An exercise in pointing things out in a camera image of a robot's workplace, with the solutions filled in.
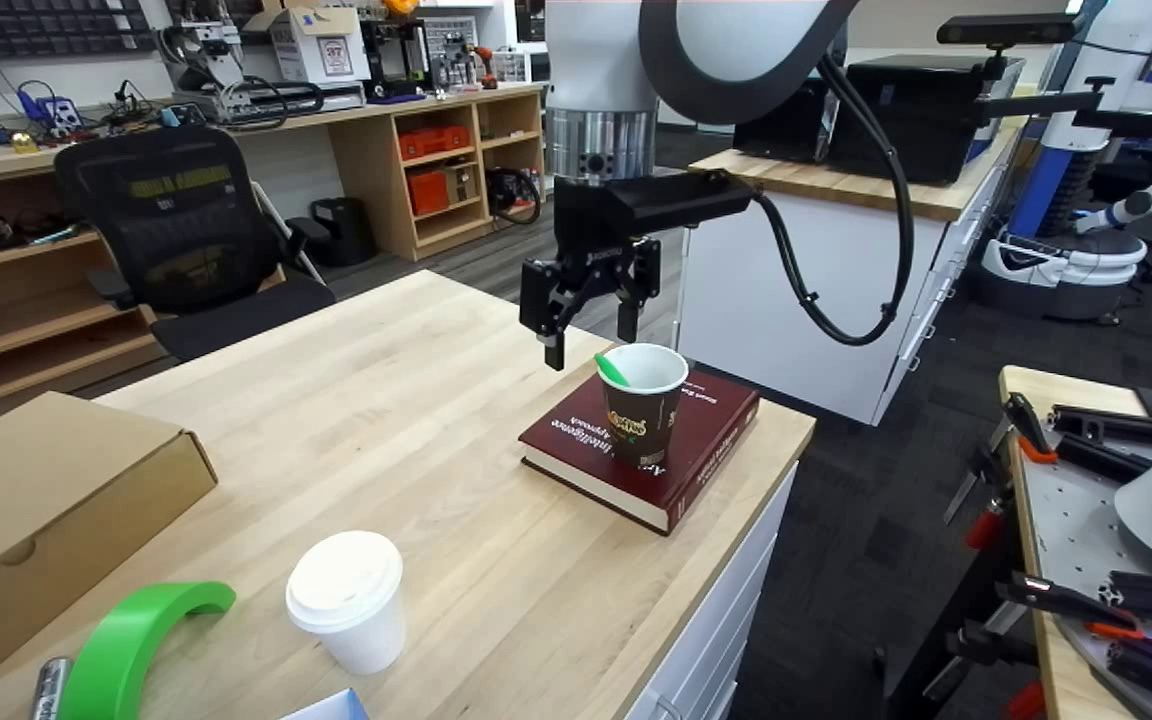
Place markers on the flat cardboard box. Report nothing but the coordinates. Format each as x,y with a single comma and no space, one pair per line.
40,504

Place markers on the white lidded paper cup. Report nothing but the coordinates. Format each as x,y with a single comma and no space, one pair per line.
348,604

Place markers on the white cabinet with wooden top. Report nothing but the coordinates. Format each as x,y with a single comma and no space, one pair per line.
801,363

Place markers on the black clamp with orange tip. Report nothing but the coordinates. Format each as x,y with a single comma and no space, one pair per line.
1028,427

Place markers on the grey marker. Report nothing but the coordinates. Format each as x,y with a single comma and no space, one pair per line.
48,684

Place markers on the black electronics stack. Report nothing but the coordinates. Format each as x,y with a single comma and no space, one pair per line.
221,82

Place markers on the dark red hardcover book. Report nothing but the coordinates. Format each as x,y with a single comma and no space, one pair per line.
701,454

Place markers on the black bag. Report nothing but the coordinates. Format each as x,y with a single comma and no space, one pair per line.
338,230

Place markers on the orange storage bin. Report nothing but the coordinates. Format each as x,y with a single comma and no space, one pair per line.
428,188
437,139

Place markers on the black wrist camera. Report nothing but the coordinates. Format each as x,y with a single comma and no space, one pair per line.
699,199

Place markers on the brown paper coffee cup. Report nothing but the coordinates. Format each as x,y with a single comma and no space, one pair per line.
640,427

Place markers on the black 3D printer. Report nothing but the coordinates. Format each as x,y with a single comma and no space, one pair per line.
396,56

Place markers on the white carton box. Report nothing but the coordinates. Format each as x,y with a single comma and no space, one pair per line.
321,44

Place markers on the black bar clamp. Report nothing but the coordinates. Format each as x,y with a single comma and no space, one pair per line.
1117,443

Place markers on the black camera on stand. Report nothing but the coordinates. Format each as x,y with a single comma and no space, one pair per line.
1002,26

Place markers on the low wooden shelf unit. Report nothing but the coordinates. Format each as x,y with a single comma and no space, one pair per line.
30,320

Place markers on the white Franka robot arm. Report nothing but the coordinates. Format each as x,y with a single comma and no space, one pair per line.
599,54

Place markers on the black mesh office chair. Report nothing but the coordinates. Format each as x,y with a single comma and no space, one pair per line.
183,224

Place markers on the green tape roll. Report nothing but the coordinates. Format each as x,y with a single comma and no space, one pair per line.
136,634

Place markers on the black pegboard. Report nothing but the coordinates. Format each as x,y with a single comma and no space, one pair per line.
57,26

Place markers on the small black monitor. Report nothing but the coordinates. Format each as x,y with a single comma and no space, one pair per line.
788,132

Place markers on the white and blue mobile robot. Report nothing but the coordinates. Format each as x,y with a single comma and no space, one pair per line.
1063,262

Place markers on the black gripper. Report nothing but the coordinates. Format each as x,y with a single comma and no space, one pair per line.
600,221

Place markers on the white table drawer base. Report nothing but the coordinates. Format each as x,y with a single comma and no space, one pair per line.
723,612

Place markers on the wooden side table with tools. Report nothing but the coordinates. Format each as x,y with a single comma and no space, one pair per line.
1071,533

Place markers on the green pen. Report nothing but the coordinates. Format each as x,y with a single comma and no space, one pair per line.
615,370

